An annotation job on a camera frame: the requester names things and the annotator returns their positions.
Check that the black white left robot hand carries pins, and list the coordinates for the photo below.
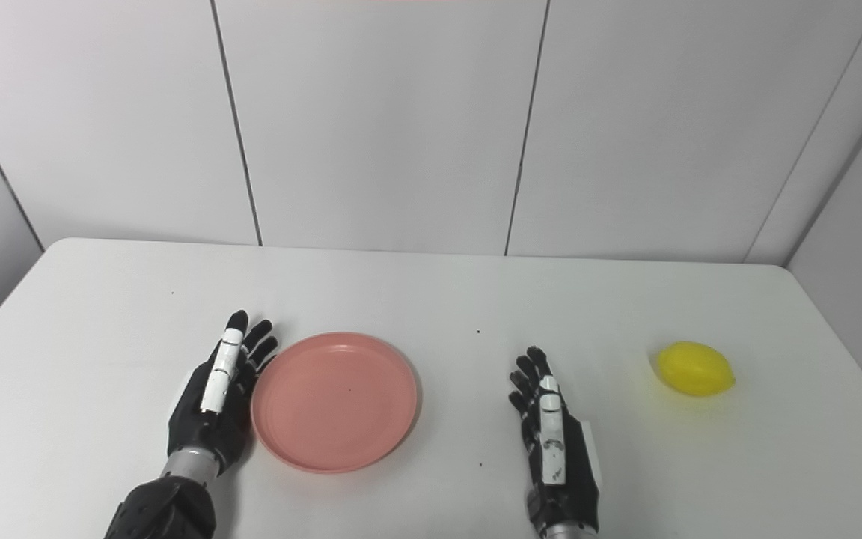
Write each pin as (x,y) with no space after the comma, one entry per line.
(206,427)

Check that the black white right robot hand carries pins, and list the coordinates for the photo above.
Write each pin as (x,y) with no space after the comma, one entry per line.
(558,464)

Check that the pink round plate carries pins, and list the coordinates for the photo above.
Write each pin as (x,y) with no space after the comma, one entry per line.
(334,404)

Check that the yellow lemon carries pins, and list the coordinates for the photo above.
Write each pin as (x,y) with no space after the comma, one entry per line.
(695,368)

